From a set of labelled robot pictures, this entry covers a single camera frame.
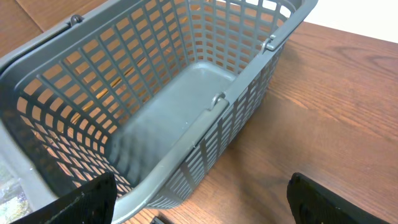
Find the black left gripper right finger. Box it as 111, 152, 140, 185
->
287, 172, 385, 224

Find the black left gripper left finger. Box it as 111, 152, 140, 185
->
13, 172, 117, 224

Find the grey plastic basket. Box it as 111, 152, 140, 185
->
1, 0, 317, 223

